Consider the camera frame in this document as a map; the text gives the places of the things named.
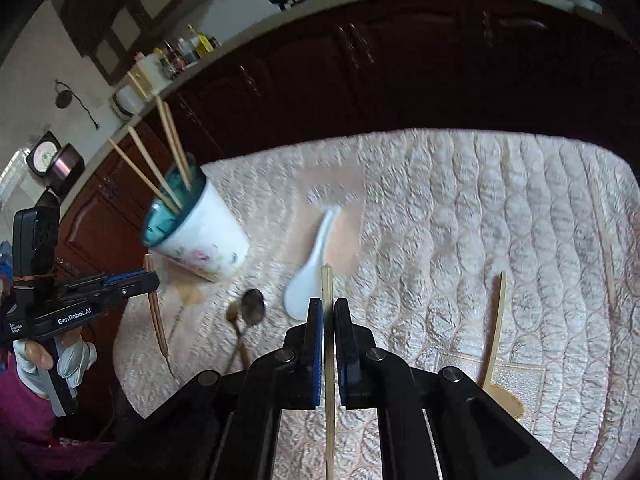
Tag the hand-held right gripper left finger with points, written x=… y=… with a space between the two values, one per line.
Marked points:
x=314 y=355

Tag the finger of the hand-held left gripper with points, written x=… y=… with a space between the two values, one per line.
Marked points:
x=120 y=296
x=130 y=278

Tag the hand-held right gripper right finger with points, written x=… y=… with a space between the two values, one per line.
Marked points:
x=343 y=355

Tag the wooden chopstick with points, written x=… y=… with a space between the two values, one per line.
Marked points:
x=327 y=285
x=162 y=340
x=150 y=280
x=140 y=170
x=150 y=158
x=176 y=140
x=171 y=140

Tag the white floral cup teal inside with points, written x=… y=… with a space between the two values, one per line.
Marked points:
x=210 y=230

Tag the person's left forearm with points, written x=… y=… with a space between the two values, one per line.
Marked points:
x=15 y=405

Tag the person's left hand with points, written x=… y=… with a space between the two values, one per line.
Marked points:
x=30 y=365

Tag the white ceramic soup spoon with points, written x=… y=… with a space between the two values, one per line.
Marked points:
x=305 y=290

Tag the silver metal spoon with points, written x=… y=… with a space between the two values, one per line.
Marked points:
x=253 y=306

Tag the maroon cooking pot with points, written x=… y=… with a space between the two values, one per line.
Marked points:
x=67 y=165

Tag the round dial kitchen scale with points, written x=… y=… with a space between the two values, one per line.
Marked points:
x=42 y=155

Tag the small wooden spoon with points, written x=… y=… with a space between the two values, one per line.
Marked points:
x=232 y=312

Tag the long wooden spatula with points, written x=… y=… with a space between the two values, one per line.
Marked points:
x=497 y=320

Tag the cream quilted tablecloth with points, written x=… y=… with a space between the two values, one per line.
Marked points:
x=450 y=235

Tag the white rice cooker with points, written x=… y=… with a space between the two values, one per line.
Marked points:
x=127 y=102

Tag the person's magenta clothing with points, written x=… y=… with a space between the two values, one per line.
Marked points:
x=45 y=460

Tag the white container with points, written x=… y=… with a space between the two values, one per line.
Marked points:
x=150 y=72

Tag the group of condiment bottles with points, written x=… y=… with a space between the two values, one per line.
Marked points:
x=187 y=50

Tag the brown wooden kitchen cabinet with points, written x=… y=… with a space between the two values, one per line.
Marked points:
x=400 y=60

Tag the dark wooden wall cabinet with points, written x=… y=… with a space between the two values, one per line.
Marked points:
x=125 y=20

